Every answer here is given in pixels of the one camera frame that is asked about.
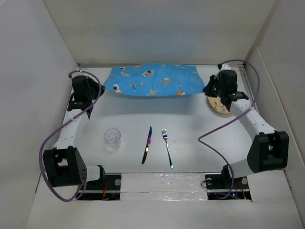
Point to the blue space-print cloth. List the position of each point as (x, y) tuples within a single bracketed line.
[(155, 79)]

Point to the iridescent fork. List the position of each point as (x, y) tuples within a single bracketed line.
[(165, 137)]

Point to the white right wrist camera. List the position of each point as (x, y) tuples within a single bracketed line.
[(223, 66)]

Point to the beige bird-pattern plate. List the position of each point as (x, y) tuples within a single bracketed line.
[(215, 105)]

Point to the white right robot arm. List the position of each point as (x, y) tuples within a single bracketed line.
[(269, 148)]

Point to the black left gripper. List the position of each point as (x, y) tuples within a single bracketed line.
[(91, 82)]

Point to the iridescent knife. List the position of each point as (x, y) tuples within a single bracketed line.
[(148, 143)]

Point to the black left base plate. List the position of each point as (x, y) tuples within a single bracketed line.
[(107, 190)]

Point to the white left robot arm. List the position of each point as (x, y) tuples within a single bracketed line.
[(63, 163)]

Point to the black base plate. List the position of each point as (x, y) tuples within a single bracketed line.
[(217, 188), (107, 190)]

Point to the clear plastic cup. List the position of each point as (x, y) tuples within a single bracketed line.
[(112, 138)]

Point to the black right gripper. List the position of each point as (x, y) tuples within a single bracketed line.
[(208, 89)]

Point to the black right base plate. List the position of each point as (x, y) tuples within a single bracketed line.
[(217, 188)]

